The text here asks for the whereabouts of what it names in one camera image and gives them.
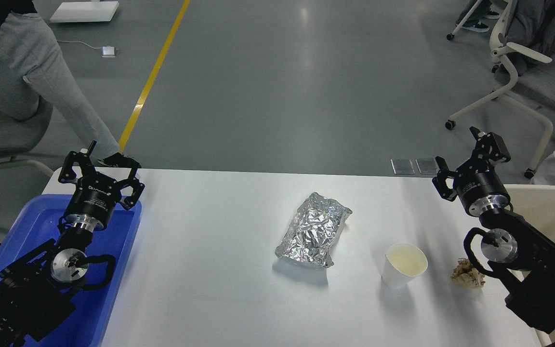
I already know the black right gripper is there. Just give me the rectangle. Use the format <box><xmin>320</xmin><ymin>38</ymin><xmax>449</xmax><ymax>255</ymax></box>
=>
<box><xmin>432</xmin><ymin>127</ymin><xmax>511</xmax><ymax>216</ymax></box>

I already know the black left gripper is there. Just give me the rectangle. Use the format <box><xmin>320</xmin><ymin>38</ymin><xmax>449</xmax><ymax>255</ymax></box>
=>
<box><xmin>58</xmin><ymin>150</ymin><xmax>145</xmax><ymax>231</ymax></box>

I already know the white paper cup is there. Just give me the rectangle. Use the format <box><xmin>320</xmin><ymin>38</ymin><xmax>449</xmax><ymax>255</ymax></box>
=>
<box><xmin>381</xmin><ymin>242</ymin><xmax>429</xmax><ymax>289</ymax></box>

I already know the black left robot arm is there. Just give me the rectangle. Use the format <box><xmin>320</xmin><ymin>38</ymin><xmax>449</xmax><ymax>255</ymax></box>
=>
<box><xmin>0</xmin><ymin>151</ymin><xmax>145</xmax><ymax>347</ymax></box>

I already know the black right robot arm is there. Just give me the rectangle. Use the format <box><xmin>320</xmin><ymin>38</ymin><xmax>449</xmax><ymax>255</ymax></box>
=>
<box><xmin>432</xmin><ymin>127</ymin><xmax>555</xmax><ymax>347</ymax></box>

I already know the right metal floor plate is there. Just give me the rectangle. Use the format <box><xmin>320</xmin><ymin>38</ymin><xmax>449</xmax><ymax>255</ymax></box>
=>
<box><xmin>415</xmin><ymin>158</ymin><xmax>438</xmax><ymax>175</ymax></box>

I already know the metal floor plate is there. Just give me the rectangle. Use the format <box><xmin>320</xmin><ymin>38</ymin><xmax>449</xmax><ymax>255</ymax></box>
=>
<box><xmin>415</xmin><ymin>158</ymin><xmax>438</xmax><ymax>175</ymax></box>
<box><xmin>391</xmin><ymin>159</ymin><xmax>415</xmax><ymax>175</ymax></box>

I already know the left metal floor plate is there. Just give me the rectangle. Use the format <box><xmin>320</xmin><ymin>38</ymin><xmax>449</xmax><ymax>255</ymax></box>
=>
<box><xmin>391</xmin><ymin>159</ymin><xmax>415</xmax><ymax>175</ymax></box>

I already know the blue plastic bin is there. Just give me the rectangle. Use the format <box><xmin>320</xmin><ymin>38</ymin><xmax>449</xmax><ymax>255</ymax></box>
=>
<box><xmin>0</xmin><ymin>194</ymin><xmax>143</xmax><ymax>347</ymax></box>

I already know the white office chair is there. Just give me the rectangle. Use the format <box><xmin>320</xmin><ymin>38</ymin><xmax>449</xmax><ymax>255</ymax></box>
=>
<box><xmin>445</xmin><ymin>0</ymin><xmax>555</xmax><ymax>179</ymax></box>

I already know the crumpled brown paper ball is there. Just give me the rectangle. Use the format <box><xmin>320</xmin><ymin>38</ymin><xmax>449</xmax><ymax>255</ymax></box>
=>
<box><xmin>450</xmin><ymin>258</ymin><xmax>485</xmax><ymax>289</ymax></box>

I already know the grey office chair left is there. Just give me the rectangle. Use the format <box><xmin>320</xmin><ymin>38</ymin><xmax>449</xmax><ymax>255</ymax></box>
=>
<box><xmin>0</xmin><ymin>97</ymin><xmax>53</xmax><ymax>177</ymax></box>

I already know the white power adapter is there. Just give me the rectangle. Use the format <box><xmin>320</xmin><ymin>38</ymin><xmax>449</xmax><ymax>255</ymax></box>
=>
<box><xmin>101</xmin><ymin>46</ymin><xmax>117</xmax><ymax>58</ymax></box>

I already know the dark shoe top right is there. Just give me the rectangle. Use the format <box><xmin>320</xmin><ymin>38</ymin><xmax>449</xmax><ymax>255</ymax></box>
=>
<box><xmin>461</xmin><ymin>20</ymin><xmax>489</xmax><ymax>33</ymax></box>

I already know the person in grey trousers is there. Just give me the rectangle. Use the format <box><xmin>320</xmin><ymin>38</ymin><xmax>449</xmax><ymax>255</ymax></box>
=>
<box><xmin>0</xmin><ymin>0</ymin><xmax>137</xmax><ymax>168</ymax></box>

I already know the white flat floor base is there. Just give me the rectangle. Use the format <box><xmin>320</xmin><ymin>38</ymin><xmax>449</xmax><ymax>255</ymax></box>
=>
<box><xmin>49</xmin><ymin>0</ymin><xmax>119</xmax><ymax>23</ymax></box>

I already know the crumpled aluminium foil bag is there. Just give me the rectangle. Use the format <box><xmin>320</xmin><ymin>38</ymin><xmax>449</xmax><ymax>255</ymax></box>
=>
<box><xmin>275</xmin><ymin>192</ymin><xmax>353</xmax><ymax>268</ymax></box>

